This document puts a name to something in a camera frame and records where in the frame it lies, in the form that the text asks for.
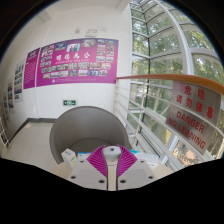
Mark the white-framed glass window wall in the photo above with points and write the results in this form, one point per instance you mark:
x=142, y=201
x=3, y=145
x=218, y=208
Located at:
x=160, y=43

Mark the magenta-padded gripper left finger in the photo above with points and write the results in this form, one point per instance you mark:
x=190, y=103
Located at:
x=85, y=173

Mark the silver red-lettered warning sign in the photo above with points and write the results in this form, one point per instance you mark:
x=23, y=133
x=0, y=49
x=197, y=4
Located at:
x=193, y=116

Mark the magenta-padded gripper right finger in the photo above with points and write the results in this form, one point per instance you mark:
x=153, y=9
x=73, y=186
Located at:
x=138, y=173

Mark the large purple photo poster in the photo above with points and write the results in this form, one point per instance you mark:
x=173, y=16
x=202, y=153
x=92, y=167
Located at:
x=78, y=71

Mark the green exit sign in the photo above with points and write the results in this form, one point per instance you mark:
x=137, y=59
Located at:
x=69, y=102

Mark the orange wooden handrail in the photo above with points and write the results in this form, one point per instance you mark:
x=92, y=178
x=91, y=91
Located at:
x=160, y=77

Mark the narrow purple text poster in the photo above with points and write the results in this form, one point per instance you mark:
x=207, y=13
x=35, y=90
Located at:
x=31, y=68

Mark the grey rounded tub chair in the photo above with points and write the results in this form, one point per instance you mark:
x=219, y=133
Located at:
x=90, y=125

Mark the white photo wall poster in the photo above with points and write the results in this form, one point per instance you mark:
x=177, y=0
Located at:
x=11, y=96
x=19, y=81

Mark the white metal railing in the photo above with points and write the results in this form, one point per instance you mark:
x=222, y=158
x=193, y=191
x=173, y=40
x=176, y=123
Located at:
x=116, y=96

